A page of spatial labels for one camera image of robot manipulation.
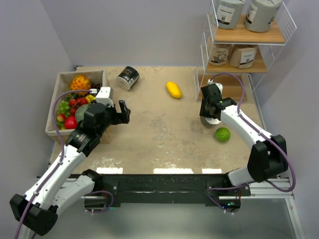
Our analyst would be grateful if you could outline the black wrapped tissue roll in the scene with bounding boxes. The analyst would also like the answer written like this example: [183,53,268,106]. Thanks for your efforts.
[116,66,140,91]

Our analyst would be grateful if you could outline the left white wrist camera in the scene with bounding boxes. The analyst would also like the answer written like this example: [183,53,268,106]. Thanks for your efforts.
[96,87,114,107]

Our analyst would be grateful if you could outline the red apple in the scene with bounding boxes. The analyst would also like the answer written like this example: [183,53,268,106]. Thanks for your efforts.
[64,116,77,129]

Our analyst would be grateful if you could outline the woven lined fruit basket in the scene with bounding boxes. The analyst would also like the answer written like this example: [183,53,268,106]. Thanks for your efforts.
[45,70,110,143]

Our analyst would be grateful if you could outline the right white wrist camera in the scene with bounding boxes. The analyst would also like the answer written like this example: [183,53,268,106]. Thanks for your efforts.
[207,79,223,94]

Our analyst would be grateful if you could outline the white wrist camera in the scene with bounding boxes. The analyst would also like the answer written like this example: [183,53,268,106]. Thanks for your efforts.
[207,79,223,94]
[96,87,114,107]

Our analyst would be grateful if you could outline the green netted melon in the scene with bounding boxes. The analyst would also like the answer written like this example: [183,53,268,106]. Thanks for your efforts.
[75,104,89,122]

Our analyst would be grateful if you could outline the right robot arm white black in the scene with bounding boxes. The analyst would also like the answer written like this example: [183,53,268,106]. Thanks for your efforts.
[199,83,288,196]

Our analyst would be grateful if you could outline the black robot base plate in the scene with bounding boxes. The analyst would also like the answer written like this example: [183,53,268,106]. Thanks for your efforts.
[82,169,251,209]

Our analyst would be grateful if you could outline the yellow mango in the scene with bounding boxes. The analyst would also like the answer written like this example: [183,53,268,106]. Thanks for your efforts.
[166,82,182,99]

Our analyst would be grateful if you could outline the orange spiky fruit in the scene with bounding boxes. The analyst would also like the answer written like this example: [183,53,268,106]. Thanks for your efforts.
[69,74,91,91]

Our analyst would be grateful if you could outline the dark purple grapes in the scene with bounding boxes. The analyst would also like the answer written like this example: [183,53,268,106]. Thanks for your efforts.
[91,84,102,90]

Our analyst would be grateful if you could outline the green grapes bunch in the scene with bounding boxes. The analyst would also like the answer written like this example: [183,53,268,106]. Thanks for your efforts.
[56,101,70,128]

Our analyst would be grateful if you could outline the green lime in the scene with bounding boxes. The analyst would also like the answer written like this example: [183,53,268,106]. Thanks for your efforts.
[215,127,231,143]

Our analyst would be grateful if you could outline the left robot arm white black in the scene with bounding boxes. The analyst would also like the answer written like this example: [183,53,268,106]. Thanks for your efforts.
[9,100,131,239]

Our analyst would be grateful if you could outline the small peach fruit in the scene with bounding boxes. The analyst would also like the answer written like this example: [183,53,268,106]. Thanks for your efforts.
[56,114,67,122]

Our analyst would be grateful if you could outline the white wire wooden shelf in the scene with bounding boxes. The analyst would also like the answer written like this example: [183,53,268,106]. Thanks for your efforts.
[193,0,297,102]

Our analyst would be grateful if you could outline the clear white tissue roll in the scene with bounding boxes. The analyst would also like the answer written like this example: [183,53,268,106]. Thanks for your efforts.
[200,117,221,128]

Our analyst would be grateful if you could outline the yellow banana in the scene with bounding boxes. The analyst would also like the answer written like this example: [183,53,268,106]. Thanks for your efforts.
[85,94,96,104]

